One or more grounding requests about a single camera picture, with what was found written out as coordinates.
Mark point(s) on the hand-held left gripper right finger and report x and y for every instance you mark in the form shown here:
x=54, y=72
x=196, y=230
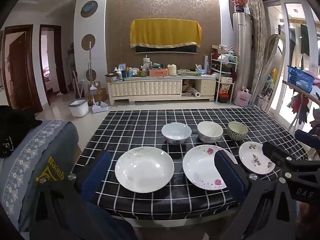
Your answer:
x=228, y=175

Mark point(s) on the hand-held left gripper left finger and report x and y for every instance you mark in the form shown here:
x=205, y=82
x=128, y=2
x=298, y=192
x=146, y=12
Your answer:
x=96, y=175

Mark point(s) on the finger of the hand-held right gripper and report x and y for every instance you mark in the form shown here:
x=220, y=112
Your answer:
x=277, y=156
x=308, y=140

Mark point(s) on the small white patterned plate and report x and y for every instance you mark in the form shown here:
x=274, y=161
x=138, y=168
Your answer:
x=250, y=155

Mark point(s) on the white plate with pink flowers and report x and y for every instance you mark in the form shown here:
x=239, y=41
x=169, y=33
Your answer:
x=200, y=165

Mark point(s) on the green patterned bowl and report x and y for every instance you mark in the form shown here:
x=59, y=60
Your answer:
x=237, y=129

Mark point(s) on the plain white plate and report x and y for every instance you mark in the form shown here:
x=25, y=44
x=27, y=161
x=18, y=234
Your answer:
x=143, y=170

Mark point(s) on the cream white bowl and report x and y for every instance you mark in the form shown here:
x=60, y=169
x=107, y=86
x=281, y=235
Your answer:
x=210, y=130

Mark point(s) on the white bowl with floral base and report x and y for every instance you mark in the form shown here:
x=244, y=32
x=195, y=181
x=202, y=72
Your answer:
x=176, y=131

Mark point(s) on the blue plastic basket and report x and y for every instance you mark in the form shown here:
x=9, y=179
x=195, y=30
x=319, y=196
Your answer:
x=300, y=78

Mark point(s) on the pink bag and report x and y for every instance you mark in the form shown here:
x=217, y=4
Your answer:
x=242, y=98

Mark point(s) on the white dustpan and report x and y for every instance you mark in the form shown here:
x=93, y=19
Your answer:
x=100, y=107

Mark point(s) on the black checked tablecloth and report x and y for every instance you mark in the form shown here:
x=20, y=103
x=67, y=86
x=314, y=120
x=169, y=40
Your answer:
x=140, y=122

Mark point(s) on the white mop bucket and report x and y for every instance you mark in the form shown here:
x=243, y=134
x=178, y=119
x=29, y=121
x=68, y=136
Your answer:
x=78, y=107

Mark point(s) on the grey embroidered chair cover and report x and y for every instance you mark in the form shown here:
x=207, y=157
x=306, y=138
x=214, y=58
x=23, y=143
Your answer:
x=22, y=155

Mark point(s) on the cardboard box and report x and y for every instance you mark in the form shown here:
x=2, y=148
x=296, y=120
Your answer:
x=101, y=93

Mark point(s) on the white paper roll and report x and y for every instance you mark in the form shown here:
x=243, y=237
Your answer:
x=198, y=93

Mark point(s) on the white shelf rack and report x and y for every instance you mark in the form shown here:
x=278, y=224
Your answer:
x=225, y=80

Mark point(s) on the black cloth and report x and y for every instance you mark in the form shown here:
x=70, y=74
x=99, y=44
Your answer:
x=15, y=125

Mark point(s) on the cream television cabinet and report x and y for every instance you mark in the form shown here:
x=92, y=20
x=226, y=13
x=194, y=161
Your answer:
x=150, y=87

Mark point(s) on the standing air conditioner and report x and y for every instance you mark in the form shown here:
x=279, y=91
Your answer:
x=242, y=55

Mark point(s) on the patterned curtain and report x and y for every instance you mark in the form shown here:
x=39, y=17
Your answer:
x=256, y=42

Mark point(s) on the mop with metal pole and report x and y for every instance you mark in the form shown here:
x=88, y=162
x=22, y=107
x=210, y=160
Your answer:
x=89, y=62

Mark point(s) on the cream lidded jar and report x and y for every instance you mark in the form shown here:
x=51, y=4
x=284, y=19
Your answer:
x=172, y=70

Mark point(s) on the pink box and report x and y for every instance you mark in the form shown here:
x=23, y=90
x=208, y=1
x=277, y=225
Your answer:
x=158, y=72

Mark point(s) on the glass sliding door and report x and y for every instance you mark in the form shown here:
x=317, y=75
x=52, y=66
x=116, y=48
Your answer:
x=287, y=17

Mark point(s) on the dark brown door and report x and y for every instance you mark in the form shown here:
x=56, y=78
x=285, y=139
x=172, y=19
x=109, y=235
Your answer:
x=18, y=70

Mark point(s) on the black television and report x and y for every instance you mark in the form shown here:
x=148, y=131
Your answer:
x=165, y=50

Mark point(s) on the vase of red flowers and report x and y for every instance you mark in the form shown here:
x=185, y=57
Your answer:
x=239, y=2

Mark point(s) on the yellow television cover cloth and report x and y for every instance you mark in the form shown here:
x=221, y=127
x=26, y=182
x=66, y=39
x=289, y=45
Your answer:
x=165, y=31

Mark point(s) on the brown round wall disc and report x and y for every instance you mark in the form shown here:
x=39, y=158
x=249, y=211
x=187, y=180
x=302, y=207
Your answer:
x=91, y=75
x=88, y=41

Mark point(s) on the brown door frame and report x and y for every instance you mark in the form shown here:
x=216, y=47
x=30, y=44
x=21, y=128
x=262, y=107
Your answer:
x=58, y=62

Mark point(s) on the blue round wall plate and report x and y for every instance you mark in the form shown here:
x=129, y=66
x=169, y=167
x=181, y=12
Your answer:
x=89, y=8

